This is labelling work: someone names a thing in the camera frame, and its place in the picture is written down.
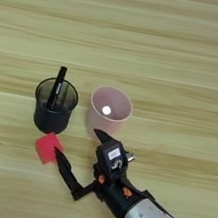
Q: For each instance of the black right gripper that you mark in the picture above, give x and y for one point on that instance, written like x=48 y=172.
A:
x=119 y=197

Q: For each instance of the red cube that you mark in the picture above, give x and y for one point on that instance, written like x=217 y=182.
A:
x=47 y=147

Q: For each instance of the black mesh pen holder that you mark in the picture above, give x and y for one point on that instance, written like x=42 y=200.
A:
x=51 y=122

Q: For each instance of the black box with white label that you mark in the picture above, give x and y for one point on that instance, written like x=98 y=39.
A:
x=112 y=157

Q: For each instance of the pink plastic cup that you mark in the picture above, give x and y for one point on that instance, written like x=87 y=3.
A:
x=95 y=122

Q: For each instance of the black marker pen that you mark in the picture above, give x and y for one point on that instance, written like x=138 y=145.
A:
x=57 y=86

